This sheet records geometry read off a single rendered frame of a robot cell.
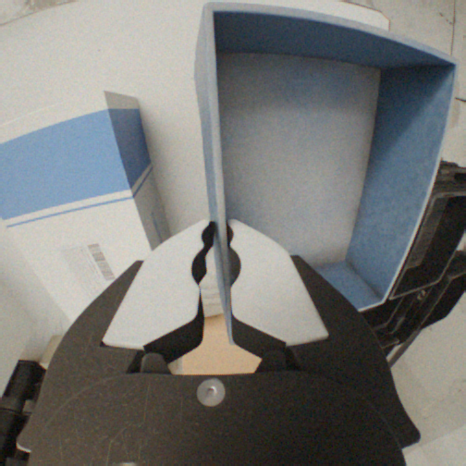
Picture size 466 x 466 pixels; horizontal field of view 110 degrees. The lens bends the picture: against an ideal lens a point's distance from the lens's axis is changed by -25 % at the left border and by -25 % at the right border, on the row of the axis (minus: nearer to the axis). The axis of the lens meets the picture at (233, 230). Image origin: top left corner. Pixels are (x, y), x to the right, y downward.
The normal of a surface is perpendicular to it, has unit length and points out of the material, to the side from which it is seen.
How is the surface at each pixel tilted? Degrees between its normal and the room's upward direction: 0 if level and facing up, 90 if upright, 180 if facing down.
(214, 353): 90
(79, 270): 0
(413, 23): 0
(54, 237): 0
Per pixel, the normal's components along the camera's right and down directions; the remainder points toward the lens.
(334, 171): 0.20, 0.49
